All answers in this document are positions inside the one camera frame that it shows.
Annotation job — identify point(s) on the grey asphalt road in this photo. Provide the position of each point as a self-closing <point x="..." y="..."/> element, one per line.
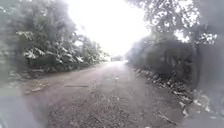
<point x="110" y="96"/>

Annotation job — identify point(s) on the dense trees and bushes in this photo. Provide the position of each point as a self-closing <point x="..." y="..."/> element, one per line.
<point x="170" y="50"/>

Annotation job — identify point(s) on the dirt and leaf verge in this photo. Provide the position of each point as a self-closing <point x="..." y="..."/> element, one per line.
<point x="170" y="86"/>

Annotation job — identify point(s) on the row of trees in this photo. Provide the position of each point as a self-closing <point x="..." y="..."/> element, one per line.
<point x="50" y="36"/>

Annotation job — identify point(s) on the leaf litter verge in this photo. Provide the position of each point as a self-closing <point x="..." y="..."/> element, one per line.
<point x="40" y="75"/>

